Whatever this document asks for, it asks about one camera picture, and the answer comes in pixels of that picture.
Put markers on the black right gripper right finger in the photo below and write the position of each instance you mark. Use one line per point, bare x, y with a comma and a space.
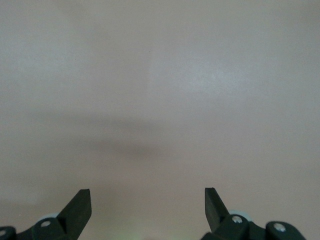
217, 215

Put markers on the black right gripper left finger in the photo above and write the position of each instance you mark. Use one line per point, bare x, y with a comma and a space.
75, 215

